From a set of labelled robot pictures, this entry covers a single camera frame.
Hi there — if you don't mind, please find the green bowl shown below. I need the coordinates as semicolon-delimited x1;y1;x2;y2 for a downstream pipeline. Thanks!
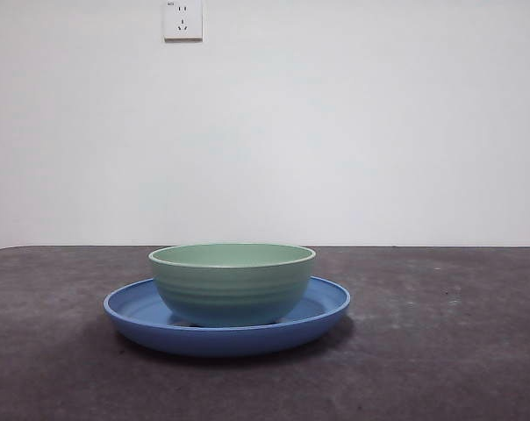
147;243;317;328

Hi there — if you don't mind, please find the blue plate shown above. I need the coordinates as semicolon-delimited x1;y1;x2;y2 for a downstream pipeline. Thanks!
102;275;351;357

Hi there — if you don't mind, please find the white wall socket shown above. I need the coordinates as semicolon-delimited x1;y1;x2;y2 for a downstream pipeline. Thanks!
162;0;204;44

